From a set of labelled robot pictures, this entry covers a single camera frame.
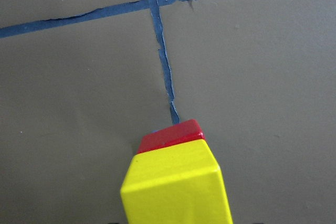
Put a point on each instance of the red wooden block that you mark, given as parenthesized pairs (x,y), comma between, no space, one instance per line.
(183,132)

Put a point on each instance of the yellow wooden block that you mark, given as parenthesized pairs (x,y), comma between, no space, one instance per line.
(182,183)

